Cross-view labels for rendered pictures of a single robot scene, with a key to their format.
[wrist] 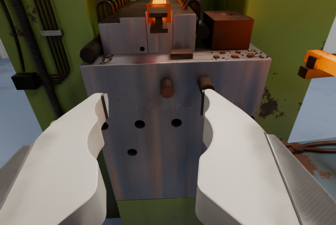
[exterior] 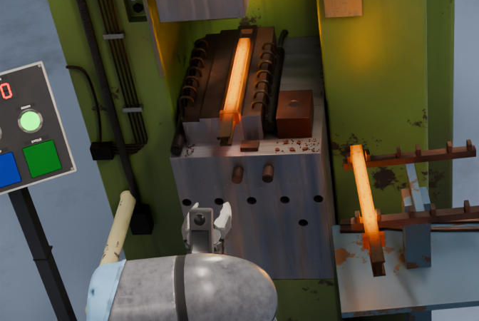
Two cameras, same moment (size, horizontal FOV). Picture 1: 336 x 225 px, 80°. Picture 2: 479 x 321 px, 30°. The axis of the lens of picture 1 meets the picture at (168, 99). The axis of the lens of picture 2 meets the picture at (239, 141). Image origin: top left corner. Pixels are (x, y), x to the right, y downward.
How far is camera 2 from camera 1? 184 cm
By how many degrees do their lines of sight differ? 13
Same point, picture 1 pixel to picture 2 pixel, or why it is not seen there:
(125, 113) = (206, 192)
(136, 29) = (212, 125)
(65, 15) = (146, 93)
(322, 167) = (391, 244)
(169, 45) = (241, 135)
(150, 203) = not seen: hidden behind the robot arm
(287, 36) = (379, 105)
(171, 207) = not seen: hidden behind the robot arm
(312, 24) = (403, 95)
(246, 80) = (304, 167)
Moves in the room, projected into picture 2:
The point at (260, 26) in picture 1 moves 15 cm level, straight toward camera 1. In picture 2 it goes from (345, 97) to (318, 130)
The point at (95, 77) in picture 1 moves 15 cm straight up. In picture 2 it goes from (182, 165) to (170, 118)
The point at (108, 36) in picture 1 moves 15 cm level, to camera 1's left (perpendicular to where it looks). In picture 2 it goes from (190, 130) to (133, 132)
